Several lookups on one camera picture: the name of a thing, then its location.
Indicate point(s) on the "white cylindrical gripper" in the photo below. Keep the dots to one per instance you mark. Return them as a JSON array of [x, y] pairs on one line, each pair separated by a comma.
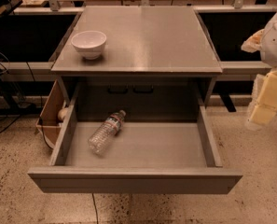
[[275, 44]]

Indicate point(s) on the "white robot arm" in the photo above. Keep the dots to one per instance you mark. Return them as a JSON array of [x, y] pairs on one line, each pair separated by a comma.
[[268, 51]]

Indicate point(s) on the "clear plastic water bottle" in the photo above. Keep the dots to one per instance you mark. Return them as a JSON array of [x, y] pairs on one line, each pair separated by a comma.
[[102, 137]]

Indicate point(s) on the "grey cabinet counter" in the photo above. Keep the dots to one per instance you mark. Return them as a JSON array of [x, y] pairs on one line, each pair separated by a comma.
[[158, 64]]

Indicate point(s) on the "grey open top drawer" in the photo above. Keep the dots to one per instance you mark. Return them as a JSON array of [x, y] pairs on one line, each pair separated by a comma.
[[166, 145]]

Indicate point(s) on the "brown cardboard box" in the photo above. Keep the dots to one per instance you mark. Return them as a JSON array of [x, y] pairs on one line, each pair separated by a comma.
[[48, 123]]

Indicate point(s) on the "white ceramic bowl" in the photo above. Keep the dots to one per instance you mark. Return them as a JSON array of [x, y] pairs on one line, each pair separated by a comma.
[[89, 44]]

